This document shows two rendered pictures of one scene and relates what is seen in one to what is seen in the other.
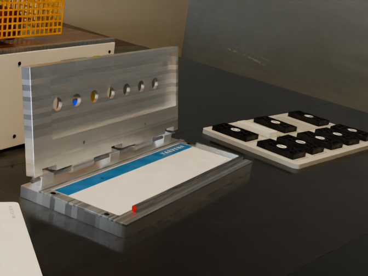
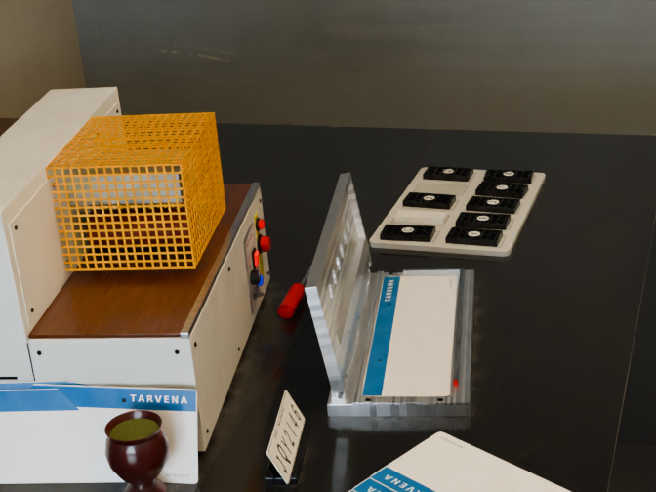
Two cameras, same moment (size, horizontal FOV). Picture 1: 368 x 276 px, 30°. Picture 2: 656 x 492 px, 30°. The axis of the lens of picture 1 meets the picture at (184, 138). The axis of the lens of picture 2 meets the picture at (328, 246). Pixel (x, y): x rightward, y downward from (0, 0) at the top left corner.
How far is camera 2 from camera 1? 1.00 m
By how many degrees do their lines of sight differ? 19
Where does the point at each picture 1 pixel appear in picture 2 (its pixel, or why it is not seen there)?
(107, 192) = (406, 375)
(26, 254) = (520, 473)
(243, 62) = (193, 64)
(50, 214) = (380, 422)
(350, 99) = (373, 76)
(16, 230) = (480, 457)
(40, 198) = (356, 410)
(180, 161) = (415, 302)
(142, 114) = (357, 267)
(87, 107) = (335, 292)
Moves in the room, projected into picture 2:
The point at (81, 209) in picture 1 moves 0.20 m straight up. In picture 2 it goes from (411, 405) to (404, 281)
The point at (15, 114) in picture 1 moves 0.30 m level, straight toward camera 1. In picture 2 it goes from (235, 325) to (348, 399)
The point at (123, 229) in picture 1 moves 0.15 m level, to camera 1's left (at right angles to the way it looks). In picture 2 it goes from (467, 407) to (371, 434)
